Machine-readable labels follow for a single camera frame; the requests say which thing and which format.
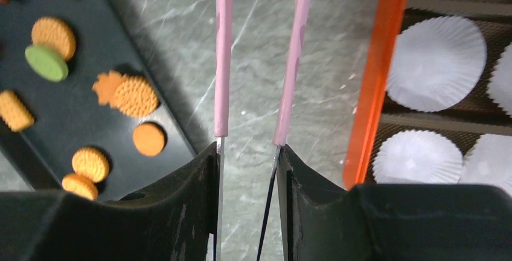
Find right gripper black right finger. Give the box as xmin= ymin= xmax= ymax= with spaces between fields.
xmin=278 ymin=147 xmax=511 ymax=260

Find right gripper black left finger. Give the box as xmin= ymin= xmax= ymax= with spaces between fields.
xmin=1 ymin=144 xmax=216 ymax=260

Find green sandwich cookie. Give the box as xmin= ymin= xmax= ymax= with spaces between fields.
xmin=25 ymin=45 xmax=69 ymax=82

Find pink-tipped metal tongs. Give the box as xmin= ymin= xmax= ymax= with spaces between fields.
xmin=213 ymin=0 xmax=311 ymax=260

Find plain orange round cookie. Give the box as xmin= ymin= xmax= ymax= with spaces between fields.
xmin=132 ymin=122 xmax=166 ymax=157

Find round orange cookie front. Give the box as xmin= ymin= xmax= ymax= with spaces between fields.
xmin=62 ymin=173 xmax=98 ymax=201

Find white paper cup front left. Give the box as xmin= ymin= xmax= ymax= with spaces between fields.
xmin=372 ymin=130 xmax=463 ymax=184

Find white paper cup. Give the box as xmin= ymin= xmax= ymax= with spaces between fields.
xmin=386 ymin=16 xmax=487 ymax=112
xmin=487 ymin=43 xmax=511 ymax=117
xmin=459 ymin=134 xmax=511 ymax=195
xmin=372 ymin=130 xmax=463 ymax=184

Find round orange cookie right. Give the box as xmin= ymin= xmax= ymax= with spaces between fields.
xmin=110 ymin=76 xmax=159 ymax=118

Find orange flower cookie right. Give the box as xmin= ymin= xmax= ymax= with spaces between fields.
xmin=92 ymin=70 xmax=125 ymax=106

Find orange cookie box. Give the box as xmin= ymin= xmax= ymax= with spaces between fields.
xmin=343 ymin=0 xmax=511 ymax=192

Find white paper cup front right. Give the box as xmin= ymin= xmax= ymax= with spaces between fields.
xmin=459 ymin=134 xmax=511 ymax=195

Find black baking tray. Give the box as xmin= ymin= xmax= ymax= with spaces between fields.
xmin=1 ymin=0 xmax=196 ymax=200

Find square waffle cookie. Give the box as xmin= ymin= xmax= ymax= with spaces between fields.
xmin=1 ymin=90 xmax=35 ymax=132

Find white paper cup middle left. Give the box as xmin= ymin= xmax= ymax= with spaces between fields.
xmin=386 ymin=16 xmax=487 ymax=112

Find white paper cup middle right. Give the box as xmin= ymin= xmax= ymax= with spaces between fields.
xmin=487 ymin=43 xmax=511 ymax=117

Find round orange cookie by green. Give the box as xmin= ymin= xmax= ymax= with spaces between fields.
xmin=31 ymin=16 xmax=77 ymax=61

